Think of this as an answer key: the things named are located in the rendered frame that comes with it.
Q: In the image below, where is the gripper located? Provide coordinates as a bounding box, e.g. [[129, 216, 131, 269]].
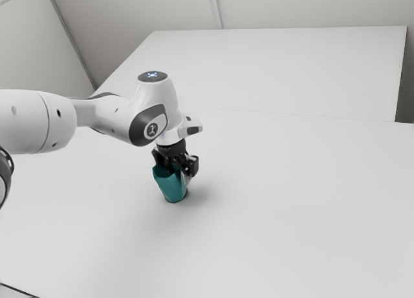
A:
[[151, 140, 201, 178]]

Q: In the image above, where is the teal faceted mug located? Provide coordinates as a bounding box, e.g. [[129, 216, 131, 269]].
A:
[[152, 164, 190, 204]]

